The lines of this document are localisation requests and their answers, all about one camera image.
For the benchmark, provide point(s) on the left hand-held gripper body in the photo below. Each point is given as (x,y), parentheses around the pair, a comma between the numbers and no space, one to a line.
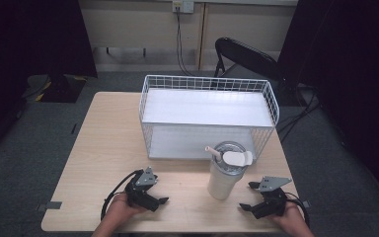
(143,180)

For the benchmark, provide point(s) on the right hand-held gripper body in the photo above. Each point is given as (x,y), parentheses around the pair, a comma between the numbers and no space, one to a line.
(273,196)

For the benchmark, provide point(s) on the white tumbler with straw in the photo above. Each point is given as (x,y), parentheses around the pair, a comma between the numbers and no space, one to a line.
(223,182)

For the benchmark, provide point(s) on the person's right hand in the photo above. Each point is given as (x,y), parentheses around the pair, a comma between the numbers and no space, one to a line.
(291,215)

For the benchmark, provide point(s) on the person's left hand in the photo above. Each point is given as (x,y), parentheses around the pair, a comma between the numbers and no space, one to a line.
(120,207)

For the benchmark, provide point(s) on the grey tape strip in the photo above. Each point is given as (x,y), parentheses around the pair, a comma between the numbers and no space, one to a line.
(306,203)
(51,205)

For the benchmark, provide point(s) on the black stand base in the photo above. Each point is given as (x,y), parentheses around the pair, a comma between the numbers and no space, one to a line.
(60,89)

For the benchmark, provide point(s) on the black folding chair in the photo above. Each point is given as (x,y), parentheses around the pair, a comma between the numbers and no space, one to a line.
(243,54)

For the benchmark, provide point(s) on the black curtain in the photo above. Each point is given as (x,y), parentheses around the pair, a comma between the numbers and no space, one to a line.
(29,39)
(348,65)

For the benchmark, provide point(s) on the white wall socket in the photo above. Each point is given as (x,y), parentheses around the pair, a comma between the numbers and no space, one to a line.
(183,6)

